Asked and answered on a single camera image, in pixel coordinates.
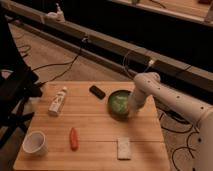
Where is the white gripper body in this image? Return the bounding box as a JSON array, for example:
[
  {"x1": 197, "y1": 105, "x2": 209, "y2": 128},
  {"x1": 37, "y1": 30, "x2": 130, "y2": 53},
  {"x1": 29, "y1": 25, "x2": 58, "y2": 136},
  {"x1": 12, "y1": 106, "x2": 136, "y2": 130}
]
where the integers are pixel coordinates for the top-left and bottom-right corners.
[{"x1": 128, "y1": 89, "x2": 146, "y2": 117}]

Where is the green ceramic bowl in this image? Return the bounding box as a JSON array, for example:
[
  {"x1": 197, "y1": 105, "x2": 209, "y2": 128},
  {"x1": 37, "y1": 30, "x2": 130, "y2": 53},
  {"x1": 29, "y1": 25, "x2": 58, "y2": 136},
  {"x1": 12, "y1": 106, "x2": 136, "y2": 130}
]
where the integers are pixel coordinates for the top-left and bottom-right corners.
[{"x1": 107, "y1": 90, "x2": 130, "y2": 118}]

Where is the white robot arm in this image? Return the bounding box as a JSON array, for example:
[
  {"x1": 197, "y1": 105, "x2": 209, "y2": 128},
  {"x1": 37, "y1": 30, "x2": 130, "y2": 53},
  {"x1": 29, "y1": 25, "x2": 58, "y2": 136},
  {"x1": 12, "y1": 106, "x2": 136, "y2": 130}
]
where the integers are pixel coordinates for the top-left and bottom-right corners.
[{"x1": 128, "y1": 72, "x2": 213, "y2": 171}]

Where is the black rectangular block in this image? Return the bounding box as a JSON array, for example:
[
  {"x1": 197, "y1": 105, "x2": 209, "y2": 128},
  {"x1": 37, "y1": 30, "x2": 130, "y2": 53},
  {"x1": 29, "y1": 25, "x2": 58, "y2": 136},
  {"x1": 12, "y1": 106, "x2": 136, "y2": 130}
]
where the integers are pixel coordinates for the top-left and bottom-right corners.
[{"x1": 89, "y1": 85, "x2": 106, "y2": 99}]

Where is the white sponge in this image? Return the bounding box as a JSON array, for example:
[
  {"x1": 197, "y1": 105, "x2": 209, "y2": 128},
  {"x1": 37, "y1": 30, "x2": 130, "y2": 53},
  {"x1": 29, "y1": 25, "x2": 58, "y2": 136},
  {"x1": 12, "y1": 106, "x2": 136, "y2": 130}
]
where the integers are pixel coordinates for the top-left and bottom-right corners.
[{"x1": 117, "y1": 137, "x2": 131, "y2": 160}]

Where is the orange carrot toy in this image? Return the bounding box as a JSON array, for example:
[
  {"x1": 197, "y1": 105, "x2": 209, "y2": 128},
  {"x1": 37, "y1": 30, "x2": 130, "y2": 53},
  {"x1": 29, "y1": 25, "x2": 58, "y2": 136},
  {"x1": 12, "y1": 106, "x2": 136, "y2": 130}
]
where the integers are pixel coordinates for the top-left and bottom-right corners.
[{"x1": 69, "y1": 128, "x2": 78, "y2": 151}]

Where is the white cup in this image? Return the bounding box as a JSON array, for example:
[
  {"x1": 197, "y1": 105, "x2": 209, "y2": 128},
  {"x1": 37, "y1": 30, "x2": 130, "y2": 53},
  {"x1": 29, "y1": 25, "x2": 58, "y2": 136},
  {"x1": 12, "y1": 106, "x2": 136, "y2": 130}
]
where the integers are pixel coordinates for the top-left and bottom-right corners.
[{"x1": 22, "y1": 131, "x2": 48, "y2": 156}]

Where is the black chair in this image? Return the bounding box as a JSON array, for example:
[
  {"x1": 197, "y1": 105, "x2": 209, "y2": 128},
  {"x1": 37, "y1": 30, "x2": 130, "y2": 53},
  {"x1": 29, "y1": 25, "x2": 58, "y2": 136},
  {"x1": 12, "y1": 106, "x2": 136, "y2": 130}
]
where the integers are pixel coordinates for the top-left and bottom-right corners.
[{"x1": 0, "y1": 5, "x2": 42, "y2": 149}]

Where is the white power strip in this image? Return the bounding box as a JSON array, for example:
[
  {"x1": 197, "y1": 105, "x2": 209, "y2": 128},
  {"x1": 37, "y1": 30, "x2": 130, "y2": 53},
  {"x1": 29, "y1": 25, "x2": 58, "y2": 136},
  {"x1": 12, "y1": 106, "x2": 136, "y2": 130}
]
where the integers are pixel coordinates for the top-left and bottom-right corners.
[{"x1": 46, "y1": 4, "x2": 65, "y2": 22}]

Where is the white cable with plug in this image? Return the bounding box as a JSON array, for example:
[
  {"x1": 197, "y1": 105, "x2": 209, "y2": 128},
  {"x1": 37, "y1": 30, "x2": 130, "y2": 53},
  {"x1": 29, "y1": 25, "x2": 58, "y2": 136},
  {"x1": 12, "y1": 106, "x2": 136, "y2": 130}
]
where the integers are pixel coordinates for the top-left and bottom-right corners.
[{"x1": 121, "y1": 49, "x2": 156, "y2": 80}]

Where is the long metal rail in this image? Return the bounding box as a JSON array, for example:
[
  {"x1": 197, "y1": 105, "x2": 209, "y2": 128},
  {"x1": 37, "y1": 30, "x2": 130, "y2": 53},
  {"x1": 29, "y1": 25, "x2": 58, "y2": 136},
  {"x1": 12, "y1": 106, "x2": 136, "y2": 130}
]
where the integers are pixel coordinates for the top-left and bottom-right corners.
[{"x1": 0, "y1": 0, "x2": 213, "y2": 113}]

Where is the black cable at right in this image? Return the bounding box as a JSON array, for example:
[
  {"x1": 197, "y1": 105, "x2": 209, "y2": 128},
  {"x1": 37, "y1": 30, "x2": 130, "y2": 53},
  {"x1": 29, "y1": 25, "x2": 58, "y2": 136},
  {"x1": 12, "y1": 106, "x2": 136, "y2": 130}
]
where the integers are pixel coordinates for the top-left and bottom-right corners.
[{"x1": 158, "y1": 109, "x2": 201, "y2": 171}]

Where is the black floor cable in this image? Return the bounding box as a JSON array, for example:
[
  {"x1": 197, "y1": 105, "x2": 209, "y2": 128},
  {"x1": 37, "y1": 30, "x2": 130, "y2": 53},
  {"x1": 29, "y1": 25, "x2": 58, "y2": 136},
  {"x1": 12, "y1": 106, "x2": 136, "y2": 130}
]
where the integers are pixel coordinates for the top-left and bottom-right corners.
[{"x1": 31, "y1": 37, "x2": 90, "y2": 84}]

